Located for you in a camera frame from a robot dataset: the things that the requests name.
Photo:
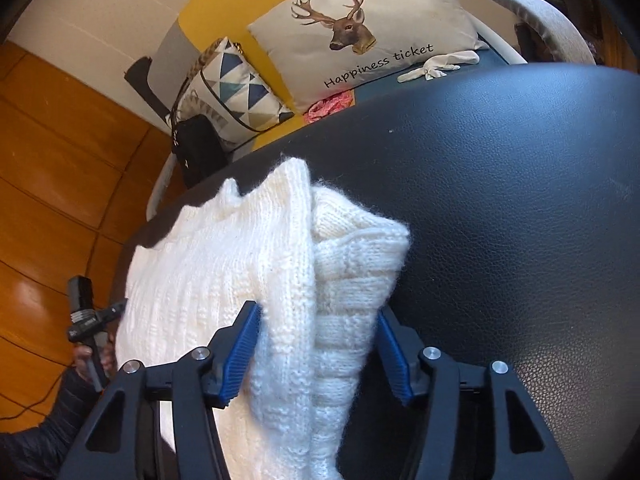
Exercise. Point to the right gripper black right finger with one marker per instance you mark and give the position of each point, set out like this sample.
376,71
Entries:
519,444

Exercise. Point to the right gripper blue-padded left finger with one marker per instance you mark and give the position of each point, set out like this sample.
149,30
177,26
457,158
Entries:
121,438

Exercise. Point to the cream knitted sweater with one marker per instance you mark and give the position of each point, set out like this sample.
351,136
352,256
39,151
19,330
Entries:
319,266

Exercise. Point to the black handbag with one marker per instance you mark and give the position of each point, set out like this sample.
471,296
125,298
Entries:
195,140

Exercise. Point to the black rolled mat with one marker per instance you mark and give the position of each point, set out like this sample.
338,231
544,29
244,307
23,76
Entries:
137,77

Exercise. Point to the geometric triangle pattern cushion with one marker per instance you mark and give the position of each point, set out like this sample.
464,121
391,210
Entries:
225,88

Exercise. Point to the red patterned cloth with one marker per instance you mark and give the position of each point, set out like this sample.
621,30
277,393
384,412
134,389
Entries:
329,106

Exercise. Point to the white glove on sofa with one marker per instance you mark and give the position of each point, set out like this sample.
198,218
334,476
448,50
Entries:
439,66

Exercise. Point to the grey yellow blue sofa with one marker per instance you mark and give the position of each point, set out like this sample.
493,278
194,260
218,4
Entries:
202,22

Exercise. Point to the deer print cushion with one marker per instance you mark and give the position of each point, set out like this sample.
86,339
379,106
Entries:
324,47

